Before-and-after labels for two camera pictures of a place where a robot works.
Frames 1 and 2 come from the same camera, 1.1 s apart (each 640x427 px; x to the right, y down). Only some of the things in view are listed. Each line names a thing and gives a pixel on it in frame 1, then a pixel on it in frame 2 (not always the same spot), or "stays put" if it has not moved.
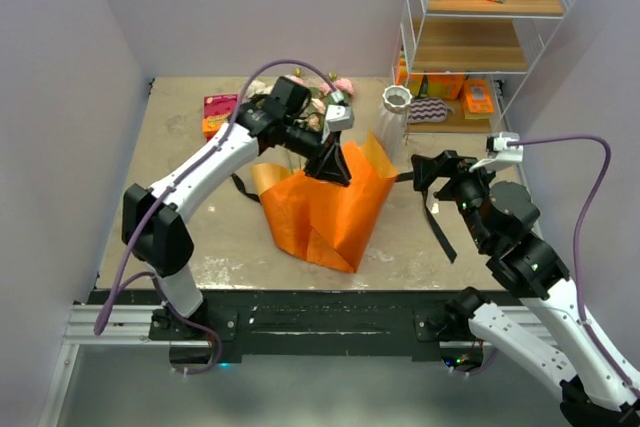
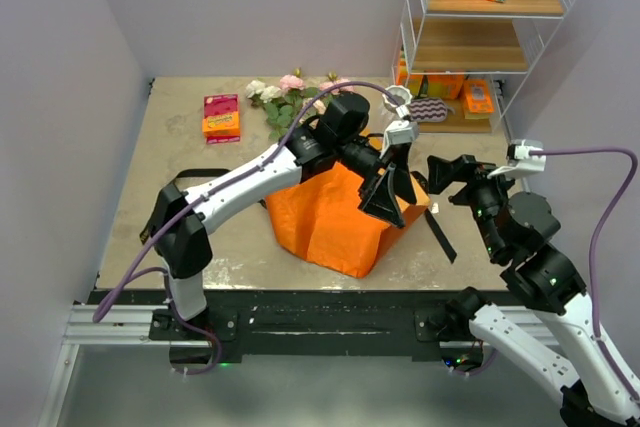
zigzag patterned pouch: (428, 110) stays put
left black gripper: (328, 164) -> (380, 201)
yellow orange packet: (476, 99) stays put
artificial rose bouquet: (320, 96) stays put
